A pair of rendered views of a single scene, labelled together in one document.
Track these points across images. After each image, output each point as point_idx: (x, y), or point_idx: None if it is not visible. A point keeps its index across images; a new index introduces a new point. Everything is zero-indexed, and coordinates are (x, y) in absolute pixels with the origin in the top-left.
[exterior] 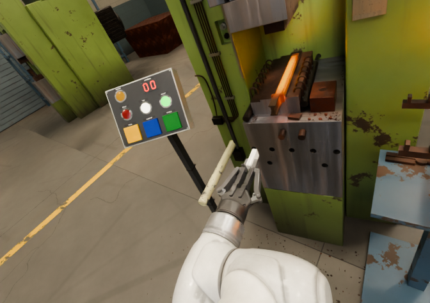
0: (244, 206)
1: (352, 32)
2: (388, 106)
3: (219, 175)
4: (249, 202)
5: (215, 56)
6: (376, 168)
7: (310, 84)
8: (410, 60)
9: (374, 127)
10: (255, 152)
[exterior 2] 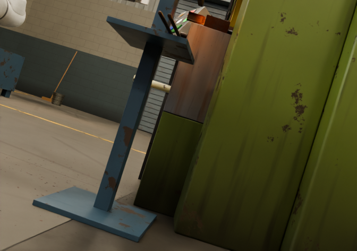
0: None
1: None
2: (230, 45)
3: (161, 85)
4: None
5: (228, 13)
6: (205, 122)
7: (228, 29)
8: (245, 3)
9: (222, 69)
10: None
